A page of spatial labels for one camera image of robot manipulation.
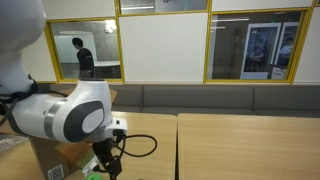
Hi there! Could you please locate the crumpled clear plastic wrap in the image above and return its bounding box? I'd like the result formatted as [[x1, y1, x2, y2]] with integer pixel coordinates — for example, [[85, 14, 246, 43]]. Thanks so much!
[[0, 134, 28, 153]]

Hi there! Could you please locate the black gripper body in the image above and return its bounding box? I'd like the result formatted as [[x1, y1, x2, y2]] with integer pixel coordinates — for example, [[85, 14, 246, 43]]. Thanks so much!
[[92, 139, 122, 180]]

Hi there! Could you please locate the grey bench sofa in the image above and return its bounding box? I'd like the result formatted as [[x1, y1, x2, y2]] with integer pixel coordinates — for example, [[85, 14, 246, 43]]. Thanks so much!
[[109, 84, 320, 118]]

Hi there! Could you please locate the green plastic pear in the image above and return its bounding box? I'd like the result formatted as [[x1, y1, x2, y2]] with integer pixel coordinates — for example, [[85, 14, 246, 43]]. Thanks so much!
[[86, 173, 103, 180]]

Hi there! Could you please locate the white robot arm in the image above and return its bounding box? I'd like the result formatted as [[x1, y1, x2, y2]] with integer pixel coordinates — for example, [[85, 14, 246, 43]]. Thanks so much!
[[0, 0, 127, 180]]

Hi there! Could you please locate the brown cardboard box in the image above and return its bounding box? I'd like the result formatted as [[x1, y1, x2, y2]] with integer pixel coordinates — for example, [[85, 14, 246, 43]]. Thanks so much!
[[1, 81, 127, 180]]

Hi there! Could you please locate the person in black shirt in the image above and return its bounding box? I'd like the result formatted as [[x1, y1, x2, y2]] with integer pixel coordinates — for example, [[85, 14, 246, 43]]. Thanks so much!
[[72, 37, 94, 78]]

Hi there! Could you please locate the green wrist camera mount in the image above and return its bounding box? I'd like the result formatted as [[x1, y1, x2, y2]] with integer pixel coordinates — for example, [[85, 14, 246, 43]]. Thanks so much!
[[76, 150, 99, 177]]

